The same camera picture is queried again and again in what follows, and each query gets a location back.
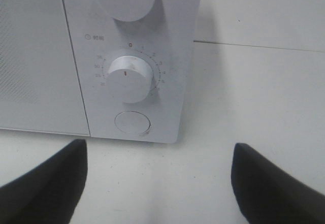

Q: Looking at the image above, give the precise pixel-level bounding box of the white microwave oven body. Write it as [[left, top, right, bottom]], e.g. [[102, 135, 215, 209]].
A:
[[0, 0, 205, 144]]

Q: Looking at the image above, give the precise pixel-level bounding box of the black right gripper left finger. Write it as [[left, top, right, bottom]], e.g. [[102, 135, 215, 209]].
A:
[[1, 139, 88, 223]]

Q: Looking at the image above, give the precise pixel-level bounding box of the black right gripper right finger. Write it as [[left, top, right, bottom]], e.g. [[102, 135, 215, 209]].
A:
[[231, 143, 324, 223]]

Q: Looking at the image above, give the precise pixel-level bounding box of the white microwave door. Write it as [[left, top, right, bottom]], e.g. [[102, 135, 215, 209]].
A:
[[1, 0, 89, 136]]

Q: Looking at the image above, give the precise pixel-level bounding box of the white lower timer knob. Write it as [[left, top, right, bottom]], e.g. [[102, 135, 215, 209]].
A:
[[106, 55, 154, 104]]

